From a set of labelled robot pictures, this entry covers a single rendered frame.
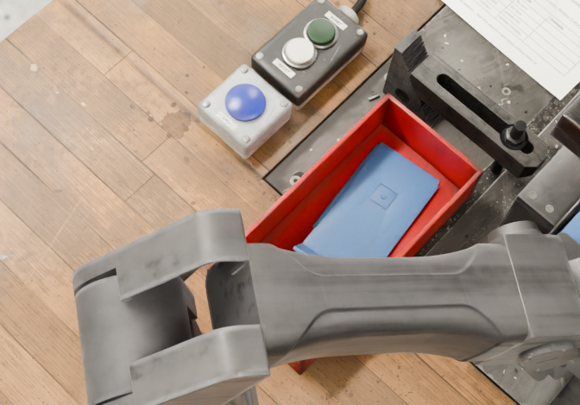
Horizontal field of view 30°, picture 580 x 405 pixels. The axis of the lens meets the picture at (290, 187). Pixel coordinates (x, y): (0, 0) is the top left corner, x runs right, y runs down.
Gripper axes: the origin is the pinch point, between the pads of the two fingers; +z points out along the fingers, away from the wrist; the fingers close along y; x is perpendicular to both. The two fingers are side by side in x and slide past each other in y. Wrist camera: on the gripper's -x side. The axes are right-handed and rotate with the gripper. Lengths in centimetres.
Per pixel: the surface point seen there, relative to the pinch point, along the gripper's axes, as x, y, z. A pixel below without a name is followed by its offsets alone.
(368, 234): 16.7, -7.7, 7.4
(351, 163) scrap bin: 22.8, -3.9, 10.1
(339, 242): 18.1, -9.9, 6.2
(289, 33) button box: 36.5, 2.0, 10.7
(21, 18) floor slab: 110, -35, 98
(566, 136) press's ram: 7.7, 10.9, -6.6
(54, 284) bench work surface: 34.8, -29.2, -3.1
